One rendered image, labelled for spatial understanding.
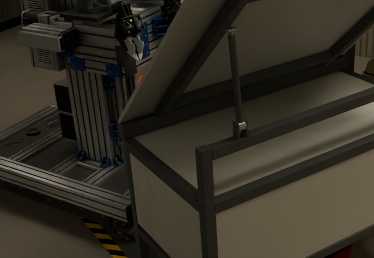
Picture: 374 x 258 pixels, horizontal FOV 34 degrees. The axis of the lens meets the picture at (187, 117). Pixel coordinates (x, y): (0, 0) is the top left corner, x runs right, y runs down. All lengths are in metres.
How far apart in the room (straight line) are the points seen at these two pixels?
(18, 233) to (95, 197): 0.51
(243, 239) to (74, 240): 1.34
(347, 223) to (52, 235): 1.59
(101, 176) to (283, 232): 1.37
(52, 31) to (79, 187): 0.85
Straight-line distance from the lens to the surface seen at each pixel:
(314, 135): 2.37
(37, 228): 3.42
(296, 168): 2.14
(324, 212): 2.34
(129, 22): 2.19
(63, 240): 3.28
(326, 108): 2.12
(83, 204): 3.25
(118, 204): 3.06
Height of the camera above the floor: 1.89
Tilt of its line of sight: 26 degrees down
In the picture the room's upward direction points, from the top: 4 degrees counter-clockwise
